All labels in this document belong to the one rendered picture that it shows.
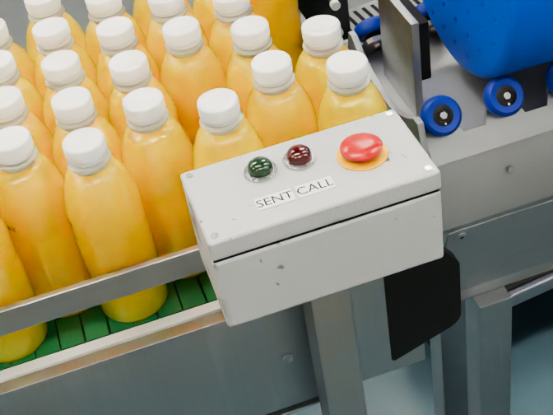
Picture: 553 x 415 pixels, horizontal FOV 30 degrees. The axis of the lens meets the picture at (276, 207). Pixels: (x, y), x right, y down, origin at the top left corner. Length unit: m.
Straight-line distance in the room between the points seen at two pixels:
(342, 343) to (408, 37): 0.35
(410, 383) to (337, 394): 1.07
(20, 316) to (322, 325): 0.28
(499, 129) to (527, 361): 1.03
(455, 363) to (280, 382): 0.60
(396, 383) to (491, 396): 0.60
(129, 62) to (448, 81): 0.41
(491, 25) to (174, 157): 0.36
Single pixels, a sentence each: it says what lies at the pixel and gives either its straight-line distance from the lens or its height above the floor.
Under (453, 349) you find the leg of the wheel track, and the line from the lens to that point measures 1.66.
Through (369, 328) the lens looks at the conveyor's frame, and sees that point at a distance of 1.12.
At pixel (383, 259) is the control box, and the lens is 0.89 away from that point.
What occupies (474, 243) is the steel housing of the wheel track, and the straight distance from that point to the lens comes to 1.26.
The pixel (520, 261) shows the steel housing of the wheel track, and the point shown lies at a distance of 1.37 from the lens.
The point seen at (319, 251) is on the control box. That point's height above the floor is 1.05.
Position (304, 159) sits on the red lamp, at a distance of 0.87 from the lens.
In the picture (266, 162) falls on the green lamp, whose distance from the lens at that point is 0.86.
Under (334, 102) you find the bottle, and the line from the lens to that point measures 0.98.
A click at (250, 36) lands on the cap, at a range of 1.04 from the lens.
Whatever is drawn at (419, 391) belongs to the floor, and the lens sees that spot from 2.10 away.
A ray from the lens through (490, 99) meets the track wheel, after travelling 1.15.
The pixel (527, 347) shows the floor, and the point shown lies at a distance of 2.17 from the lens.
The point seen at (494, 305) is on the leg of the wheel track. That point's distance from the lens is 1.40.
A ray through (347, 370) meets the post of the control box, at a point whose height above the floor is 0.86.
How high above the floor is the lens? 1.64
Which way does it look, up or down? 41 degrees down
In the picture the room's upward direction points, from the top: 11 degrees counter-clockwise
